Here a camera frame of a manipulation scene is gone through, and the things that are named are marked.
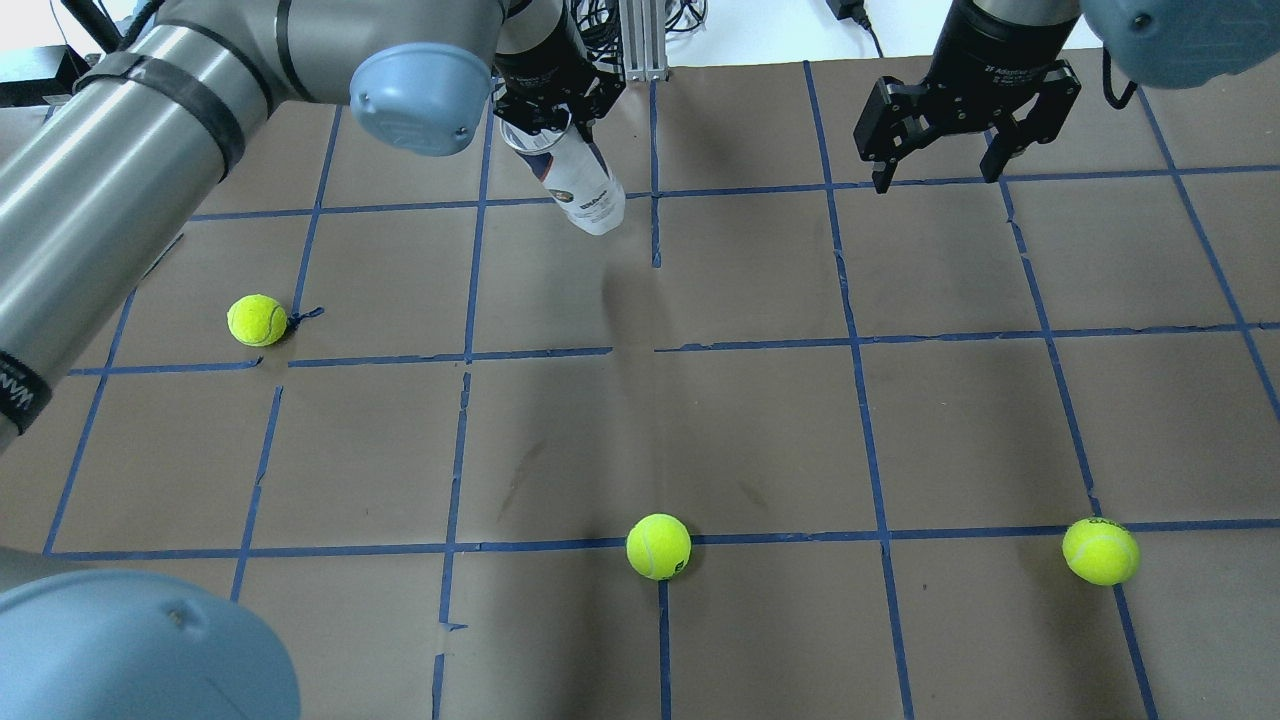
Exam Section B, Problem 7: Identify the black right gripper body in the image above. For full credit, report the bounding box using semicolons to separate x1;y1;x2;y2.
911;1;1071;131

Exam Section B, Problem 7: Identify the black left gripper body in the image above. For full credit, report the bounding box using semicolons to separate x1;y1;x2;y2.
494;10;626;129

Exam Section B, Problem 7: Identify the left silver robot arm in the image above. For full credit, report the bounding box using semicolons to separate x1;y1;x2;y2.
1;1;625;719

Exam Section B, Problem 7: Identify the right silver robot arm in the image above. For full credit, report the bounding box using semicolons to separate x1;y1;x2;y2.
852;1;1279;193

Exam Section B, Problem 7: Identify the tennis ball on tape cross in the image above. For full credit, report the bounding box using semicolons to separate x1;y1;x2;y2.
227;293;289;347

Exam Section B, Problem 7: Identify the centre tennis ball between bases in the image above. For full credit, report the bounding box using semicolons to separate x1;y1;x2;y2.
625;512;692;582

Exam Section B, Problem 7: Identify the tennis ball near base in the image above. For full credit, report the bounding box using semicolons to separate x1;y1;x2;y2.
1061;518;1142;587

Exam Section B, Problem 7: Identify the aluminium frame post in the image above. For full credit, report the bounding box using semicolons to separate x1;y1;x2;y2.
617;0;673;82

